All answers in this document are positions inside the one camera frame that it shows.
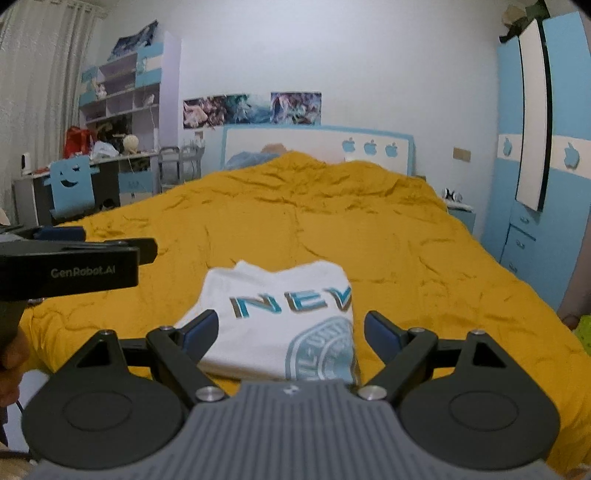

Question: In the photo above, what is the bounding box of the blue white headboard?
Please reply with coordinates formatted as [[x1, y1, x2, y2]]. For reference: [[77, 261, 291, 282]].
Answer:
[[223, 124, 415, 177]]

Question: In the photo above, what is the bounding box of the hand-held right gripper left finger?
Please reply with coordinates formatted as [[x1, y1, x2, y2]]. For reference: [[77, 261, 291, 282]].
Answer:
[[76, 310, 229, 404]]

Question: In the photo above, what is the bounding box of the yellow blanket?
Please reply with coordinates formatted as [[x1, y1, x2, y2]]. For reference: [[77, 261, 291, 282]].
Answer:
[[18, 151, 585, 480]]

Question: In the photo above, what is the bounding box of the lavender shelf hutch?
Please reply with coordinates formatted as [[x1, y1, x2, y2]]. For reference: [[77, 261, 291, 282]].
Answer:
[[78, 31, 184, 154]]

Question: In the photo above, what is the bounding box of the blue nightstand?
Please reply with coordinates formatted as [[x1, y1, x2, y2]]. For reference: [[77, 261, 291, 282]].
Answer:
[[445, 200, 476, 234]]

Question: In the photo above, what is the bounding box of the white printed t-shirt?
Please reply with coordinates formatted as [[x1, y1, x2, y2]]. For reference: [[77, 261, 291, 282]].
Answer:
[[175, 260, 361, 386]]

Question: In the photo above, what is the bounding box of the dark bag on wardrobe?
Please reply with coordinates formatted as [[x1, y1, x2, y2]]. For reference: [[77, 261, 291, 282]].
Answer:
[[500, 0, 551, 44]]

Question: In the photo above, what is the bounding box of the wall poster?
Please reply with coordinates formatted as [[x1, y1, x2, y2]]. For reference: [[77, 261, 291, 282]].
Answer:
[[183, 95, 227, 130], [270, 91, 323, 126], [225, 93, 271, 125]]

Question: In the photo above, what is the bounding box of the blue smiling face chair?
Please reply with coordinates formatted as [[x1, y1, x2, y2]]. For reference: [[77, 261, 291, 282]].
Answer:
[[48, 154, 100, 223]]

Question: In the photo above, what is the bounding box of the long wardrobe mirror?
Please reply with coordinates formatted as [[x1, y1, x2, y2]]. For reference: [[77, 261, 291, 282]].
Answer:
[[514, 18, 553, 212]]

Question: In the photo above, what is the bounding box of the metal trolley rack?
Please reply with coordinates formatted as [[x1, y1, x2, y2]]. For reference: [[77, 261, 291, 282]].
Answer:
[[158, 145, 206, 193]]

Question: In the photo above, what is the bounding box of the white curtain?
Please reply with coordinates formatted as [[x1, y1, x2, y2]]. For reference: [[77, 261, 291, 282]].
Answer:
[[0, 0, 110, 217]]

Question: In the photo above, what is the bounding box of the red bag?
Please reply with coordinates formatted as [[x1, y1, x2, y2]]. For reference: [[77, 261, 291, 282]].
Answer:
[[64, 128, 96, 158]]

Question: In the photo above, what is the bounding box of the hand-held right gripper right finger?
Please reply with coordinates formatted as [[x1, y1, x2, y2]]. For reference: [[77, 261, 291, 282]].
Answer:
[[355, 311, 509, 402]]

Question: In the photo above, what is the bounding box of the person's left hand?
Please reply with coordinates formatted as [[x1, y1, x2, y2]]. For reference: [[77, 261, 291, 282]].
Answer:
[[0, 329, 31, 408]]

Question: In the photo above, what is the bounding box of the blue white wardrobe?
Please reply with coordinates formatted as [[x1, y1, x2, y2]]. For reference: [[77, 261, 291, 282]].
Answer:
[[480, 11, 591, 319]]

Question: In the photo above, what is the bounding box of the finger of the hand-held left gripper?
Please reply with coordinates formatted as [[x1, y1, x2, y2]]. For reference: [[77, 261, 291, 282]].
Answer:
[[60, 237, 159, 267], [0, 225, 87, 243]]

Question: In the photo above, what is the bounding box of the blue pillow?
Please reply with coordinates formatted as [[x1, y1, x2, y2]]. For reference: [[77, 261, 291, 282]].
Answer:
[[226, 151, 280, 171]]

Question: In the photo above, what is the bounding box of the green cloth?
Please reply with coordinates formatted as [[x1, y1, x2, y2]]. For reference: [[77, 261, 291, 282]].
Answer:
[[574, 314, 591, 354]]

